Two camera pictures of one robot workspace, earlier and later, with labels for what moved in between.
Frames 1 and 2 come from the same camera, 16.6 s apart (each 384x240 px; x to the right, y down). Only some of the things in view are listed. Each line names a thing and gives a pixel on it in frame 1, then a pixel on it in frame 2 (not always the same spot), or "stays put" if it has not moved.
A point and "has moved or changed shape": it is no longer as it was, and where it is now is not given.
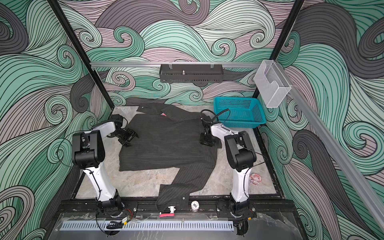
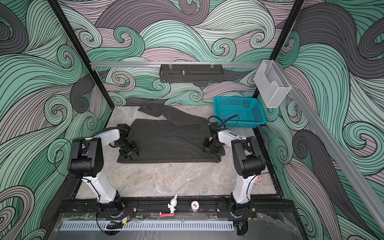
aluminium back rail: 176,64 stays put
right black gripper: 201,140 to 205,146
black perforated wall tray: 191,73 stays put
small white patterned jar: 195,205 stays put
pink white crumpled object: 255,179 stays put
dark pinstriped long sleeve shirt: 164,137 has moved or changed shape
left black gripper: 132,134 to 135,149
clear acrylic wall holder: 271,83 stays put
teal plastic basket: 246,112 stays put
